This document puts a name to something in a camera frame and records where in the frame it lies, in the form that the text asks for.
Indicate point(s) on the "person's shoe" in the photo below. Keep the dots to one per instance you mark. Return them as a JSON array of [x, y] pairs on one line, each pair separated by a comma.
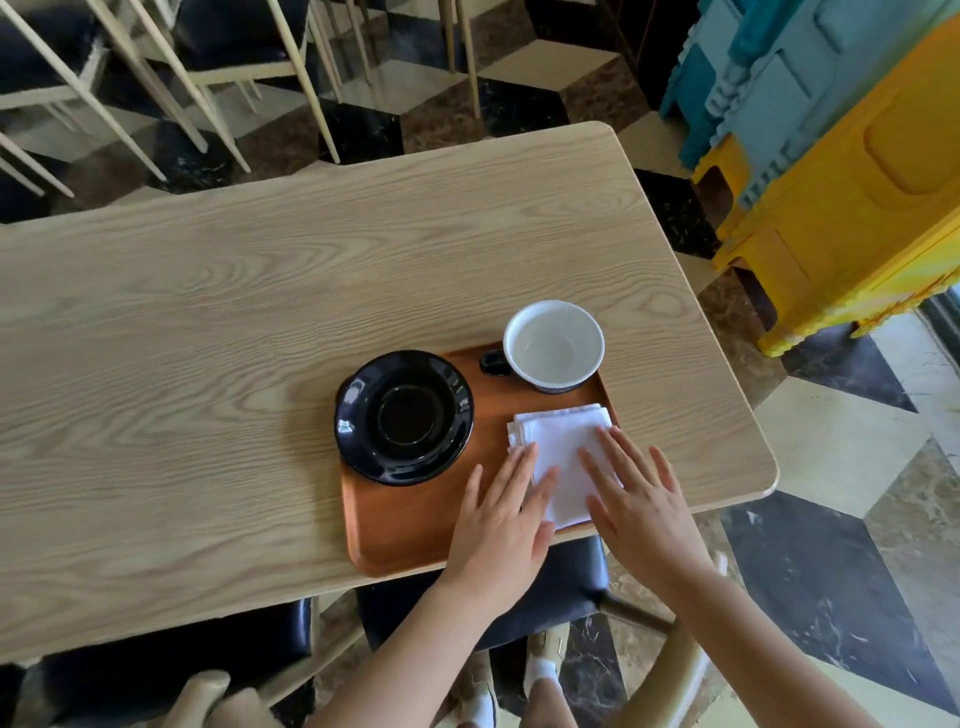
[[547, 645], [476, 690]]

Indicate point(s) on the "person's left hand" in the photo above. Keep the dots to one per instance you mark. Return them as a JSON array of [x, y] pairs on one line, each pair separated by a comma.
[[491, 551]]

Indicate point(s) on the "light blue plastic stool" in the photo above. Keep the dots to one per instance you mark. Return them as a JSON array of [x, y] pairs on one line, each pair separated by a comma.
[[817, 75]]

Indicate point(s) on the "person's left thumb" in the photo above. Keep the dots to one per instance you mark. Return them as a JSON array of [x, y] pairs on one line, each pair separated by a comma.
[[545, 544]]

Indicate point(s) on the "person's right shoe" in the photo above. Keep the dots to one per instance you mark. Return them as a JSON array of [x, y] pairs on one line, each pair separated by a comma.
[[547, 645]]

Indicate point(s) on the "person's left forearm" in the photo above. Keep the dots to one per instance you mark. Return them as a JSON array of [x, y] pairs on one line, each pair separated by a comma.
[[405, 660]]

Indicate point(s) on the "black ceramic saucer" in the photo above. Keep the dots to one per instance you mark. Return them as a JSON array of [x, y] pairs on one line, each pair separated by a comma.
[[405, 416]]

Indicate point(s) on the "stack of yellow plastic stools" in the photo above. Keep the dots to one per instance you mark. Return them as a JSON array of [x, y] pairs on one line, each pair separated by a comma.
[[862, 202]]

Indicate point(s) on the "person's right thumb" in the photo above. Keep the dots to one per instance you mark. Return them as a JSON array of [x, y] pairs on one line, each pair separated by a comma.
[[598, 514]]

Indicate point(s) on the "person's left middle finger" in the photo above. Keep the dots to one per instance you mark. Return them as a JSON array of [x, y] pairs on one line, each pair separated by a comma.
[[523, 469]]

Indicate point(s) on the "teal plastic stool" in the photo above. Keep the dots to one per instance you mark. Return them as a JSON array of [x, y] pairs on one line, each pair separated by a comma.
[[697, 82]]

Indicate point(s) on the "white napkin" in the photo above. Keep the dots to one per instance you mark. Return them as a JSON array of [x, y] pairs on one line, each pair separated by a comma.
[[559, 439]]

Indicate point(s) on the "person's left little finger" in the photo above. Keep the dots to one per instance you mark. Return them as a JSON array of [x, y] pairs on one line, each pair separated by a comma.
[[471, 491]]

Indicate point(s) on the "black cushioned wooden chair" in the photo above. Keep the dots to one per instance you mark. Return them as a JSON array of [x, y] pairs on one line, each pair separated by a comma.
[[559, 585], [232, 37], [150, 660], [45, 45]]

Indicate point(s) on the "person's right hand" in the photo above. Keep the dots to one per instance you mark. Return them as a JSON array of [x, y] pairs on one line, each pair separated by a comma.
[[649, 525]]

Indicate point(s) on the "person's right leg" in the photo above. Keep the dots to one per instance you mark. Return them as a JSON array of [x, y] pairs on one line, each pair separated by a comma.
[[547, 709]]

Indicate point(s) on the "brown wooden serving tray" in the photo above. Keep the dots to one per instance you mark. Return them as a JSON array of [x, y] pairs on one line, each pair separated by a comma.
[[420, 517]]

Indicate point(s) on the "person's right middle finger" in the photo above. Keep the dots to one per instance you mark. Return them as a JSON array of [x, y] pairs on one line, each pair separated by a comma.
[[624, 454]]

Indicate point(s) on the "pale wooden chair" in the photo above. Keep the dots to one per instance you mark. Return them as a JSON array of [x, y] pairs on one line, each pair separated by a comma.
[[461, 45]]

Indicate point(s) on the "person's left shoe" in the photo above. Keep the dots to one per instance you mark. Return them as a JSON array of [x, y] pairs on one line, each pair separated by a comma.
[[476, 690]]

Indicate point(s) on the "black cup with white inside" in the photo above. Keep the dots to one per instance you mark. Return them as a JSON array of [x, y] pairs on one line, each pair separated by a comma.
[[553, 346]]

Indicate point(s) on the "person's right forearm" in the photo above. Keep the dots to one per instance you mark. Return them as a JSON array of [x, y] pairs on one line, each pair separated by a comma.
[[757, 660]]

